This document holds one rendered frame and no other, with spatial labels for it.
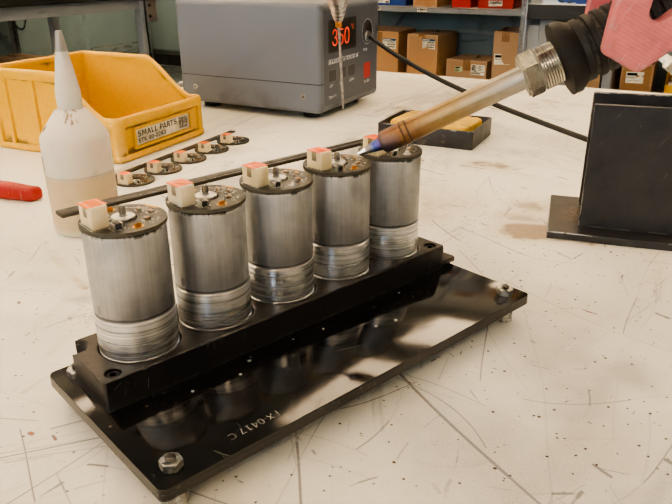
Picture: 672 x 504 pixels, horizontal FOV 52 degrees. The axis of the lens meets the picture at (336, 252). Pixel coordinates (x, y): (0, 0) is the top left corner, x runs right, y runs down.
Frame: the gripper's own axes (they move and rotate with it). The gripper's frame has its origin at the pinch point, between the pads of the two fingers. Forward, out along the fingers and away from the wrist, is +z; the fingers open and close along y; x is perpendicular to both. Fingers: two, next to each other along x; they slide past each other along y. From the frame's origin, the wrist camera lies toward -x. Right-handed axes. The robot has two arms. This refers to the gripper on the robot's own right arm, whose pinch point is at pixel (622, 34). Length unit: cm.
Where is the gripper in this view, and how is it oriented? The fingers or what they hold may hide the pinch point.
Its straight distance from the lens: 25.4
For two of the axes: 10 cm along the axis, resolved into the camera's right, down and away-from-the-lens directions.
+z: -4.6, 8.0, 3.7
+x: 8.9, 4.4, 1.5
